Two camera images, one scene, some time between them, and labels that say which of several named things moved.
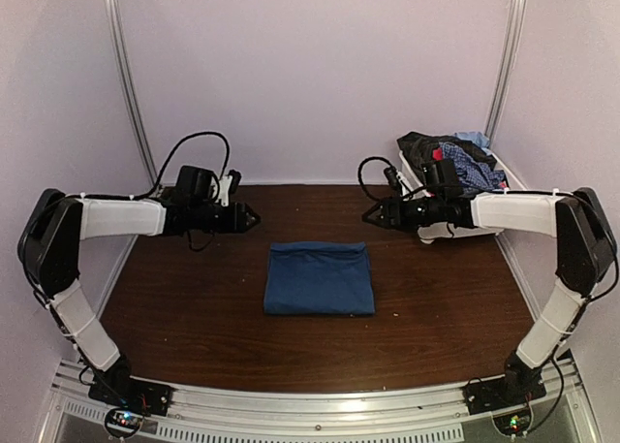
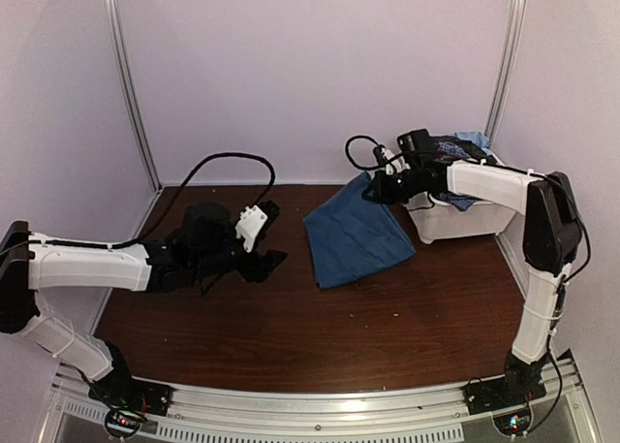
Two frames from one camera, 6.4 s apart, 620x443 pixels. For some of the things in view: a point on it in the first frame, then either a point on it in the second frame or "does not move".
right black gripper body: x=408 y=221 → x=402 y=190
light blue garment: x=478 y=139 does not move
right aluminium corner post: x=507 y=59 does not move
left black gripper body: x=222 y=225 → x=216 y=265
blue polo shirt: x=319 y=278 → x=353 y=237
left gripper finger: x=250 y=214 → x=270 y=260
